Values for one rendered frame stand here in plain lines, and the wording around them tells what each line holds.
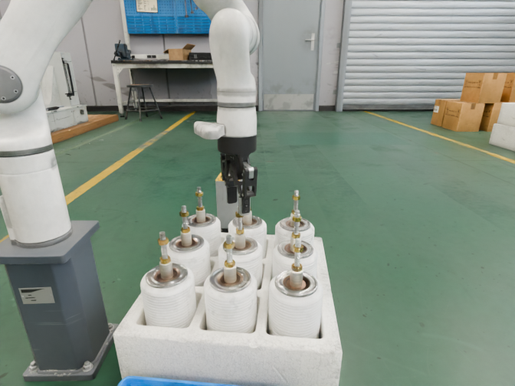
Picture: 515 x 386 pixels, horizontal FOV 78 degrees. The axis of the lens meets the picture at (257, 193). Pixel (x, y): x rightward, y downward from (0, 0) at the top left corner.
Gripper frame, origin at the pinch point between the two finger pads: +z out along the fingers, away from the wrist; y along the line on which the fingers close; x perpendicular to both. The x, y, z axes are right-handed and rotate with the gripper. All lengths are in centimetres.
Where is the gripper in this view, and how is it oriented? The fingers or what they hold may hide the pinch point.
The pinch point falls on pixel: (237, 202)
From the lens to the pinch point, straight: 65.8
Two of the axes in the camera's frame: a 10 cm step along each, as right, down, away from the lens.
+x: -9.0, 1.4, -4.0
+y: -4.3, -3.2, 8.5
